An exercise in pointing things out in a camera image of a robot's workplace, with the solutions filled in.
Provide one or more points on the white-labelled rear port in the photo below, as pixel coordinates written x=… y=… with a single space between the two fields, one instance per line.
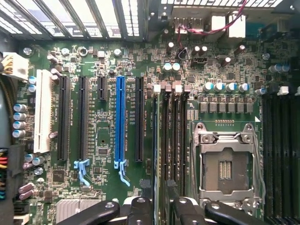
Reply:
x=237 y=27

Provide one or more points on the long black expansion slot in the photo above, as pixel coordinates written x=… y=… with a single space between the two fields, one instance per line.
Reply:
x=139 y=117
x=63 y=117
x=83 y=117

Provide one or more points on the blue-marked silver capacitor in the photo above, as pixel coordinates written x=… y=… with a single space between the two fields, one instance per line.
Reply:
x=167 y=67
x=231 y=87
x=219 y=87
x=207 y=86
x=176 y=67
x=243 y=87

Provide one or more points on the white power connector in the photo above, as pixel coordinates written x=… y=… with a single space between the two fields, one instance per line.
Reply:
x=16 y=66

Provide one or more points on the silver finned heatsink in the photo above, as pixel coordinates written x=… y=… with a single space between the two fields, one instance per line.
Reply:
x=75 y=208

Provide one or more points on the metal CPU socket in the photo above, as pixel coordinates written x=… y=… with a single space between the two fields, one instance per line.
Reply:
x=225 y=168

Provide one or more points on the dark metal PC case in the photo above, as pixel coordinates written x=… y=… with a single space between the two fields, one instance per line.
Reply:
x=150 y=23

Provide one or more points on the white PCI expansion slot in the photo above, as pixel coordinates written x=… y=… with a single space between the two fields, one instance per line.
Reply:
x=42 y=110

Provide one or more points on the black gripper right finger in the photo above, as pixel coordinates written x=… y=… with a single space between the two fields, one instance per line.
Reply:
x=185 y=211

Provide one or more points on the metal rear port block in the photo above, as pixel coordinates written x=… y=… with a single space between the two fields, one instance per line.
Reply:
x=199 y=23

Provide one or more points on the short black expansion slot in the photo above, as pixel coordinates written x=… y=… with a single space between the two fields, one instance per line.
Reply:
x=102 y=88

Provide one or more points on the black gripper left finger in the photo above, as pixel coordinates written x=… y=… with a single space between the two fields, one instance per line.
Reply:
x=140 y=211

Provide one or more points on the green PC motherboard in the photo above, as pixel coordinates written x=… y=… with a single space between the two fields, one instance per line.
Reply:
x=105 y=131

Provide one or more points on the blue expansion slot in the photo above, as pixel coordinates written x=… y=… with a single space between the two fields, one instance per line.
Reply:
x=120 y=117

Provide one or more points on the light blue slot clip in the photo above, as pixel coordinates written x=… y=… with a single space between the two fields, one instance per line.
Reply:
x=82 y=170
x=122 y=171

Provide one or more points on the black RAM slot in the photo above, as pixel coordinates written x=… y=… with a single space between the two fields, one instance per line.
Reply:
x=267 y=152
x=277 y=152
x=174 y=131
x=165 y=131
x=295 y=152
x=184 y=131
x=286 y=152

